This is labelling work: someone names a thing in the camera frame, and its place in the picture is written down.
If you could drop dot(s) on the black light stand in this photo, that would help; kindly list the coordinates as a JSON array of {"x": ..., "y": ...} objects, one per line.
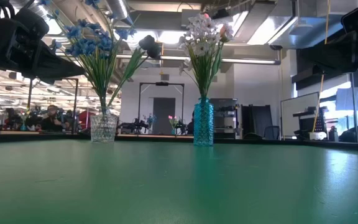
[{"x": 353, "y": 93}]

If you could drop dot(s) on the grey door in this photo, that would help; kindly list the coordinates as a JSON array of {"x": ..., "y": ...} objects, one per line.
[{"x": 163, "y": 109}]

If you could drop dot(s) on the green table mat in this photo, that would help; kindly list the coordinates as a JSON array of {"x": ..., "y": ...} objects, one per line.
[{"x": 179, "y": 193}]

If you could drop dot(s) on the blue office chair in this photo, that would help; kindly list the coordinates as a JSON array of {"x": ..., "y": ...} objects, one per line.
[{"x": 272, "y": 132}]

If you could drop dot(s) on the black background robot arm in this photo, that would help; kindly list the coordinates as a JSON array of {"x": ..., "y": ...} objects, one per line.
[{"x": 132, "y": 126}]

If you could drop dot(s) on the blue flower bunch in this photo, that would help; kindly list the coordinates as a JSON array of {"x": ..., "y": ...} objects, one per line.
[
  {"x": 82, "y": 46},
  {"x": 104, "y": 42}
]

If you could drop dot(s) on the black equipment cart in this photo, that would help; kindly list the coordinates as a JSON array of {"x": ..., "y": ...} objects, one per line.
[{"x": 306, "y": 123}]

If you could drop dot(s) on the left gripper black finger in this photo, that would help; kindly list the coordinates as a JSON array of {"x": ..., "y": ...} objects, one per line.
[
  {"x": 54, "y": 63},
  {"x": 51, "y": 77}
]

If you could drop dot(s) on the teal blue glass vase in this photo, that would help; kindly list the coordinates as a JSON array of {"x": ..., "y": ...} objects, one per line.
[{"x": 203, "y": 124}]

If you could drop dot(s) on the black upright panel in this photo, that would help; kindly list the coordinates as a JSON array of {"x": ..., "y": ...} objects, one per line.
[{"x": 256, "y": 119}]

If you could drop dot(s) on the grey cabinet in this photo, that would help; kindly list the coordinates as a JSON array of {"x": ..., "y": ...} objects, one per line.
[{"x": 225, "y": 104}]

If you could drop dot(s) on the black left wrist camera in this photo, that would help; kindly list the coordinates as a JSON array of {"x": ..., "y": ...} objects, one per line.
[{"x": 33, "y": 25}]

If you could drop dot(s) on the black bag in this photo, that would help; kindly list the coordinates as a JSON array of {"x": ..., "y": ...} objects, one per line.
[{"x": 357, "y": 135}]

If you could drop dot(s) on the clear textured glass vase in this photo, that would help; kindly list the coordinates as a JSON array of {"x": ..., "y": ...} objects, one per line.
[{"x": 103, "y": 129}]

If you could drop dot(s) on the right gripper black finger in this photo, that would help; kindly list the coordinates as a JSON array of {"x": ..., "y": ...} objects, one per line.
[
  {"x": 337, "y": 69},
  {"x": 331, "y": 49}
]

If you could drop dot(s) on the person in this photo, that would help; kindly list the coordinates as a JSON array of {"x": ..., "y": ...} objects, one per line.
[{"x": 53, "y": 119}]

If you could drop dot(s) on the background blue flowers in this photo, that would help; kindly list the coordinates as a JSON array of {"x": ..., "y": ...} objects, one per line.
[{"x": 150, "y": 119}]

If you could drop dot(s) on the background pink flowers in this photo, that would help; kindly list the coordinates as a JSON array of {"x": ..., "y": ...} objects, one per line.
[{"x": 172, "y": 118}]

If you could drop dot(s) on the white whiteboard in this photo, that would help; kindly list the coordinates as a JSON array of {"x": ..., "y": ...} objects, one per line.
[{"x": 297, "y": 115}]

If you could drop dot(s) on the small white box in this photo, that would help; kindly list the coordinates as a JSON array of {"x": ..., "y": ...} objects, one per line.
[{"x": 317, "y": 136}]

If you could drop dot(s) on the dark purple tulip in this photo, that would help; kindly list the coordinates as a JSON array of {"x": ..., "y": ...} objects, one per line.
[{"x": 150, "y": 46}]

